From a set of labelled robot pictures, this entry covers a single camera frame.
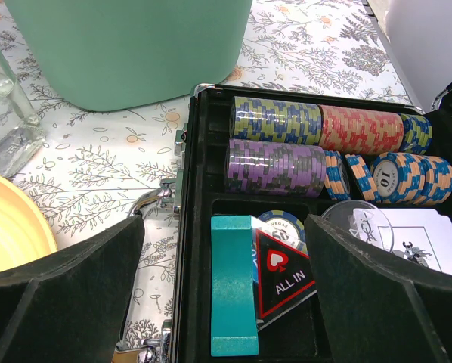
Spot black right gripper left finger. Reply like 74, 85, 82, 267
0, 216, 144, 362

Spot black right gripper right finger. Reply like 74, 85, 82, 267
305, 214, 452, 362

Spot clear glass bottle gold cap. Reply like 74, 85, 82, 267
0, 50, 45, 178

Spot black poker chip case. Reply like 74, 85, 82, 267
169, 85, 452, 362

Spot deck of playing cards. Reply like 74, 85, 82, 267
380, 208, 452, 275

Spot yellow plate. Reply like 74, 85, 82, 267
0, 176, 57, 272

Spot clear dealer button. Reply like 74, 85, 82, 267
321, 200, 394, 253

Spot all in triangle button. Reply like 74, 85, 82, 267
252, 228, 317, 330

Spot blue orange loose chips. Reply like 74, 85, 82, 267
324, 150, 452, 206

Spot teal block in case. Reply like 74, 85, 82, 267
211, 216, 259, 357

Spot red chip stack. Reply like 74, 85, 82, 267
319, 105, 404, 156

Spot purple chip stack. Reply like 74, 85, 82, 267
224, 138, 327, 198

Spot green blue chip stack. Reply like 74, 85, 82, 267
230, 96, 322, 145

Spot green trash bin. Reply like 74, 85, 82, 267
6, 0, 252, 111

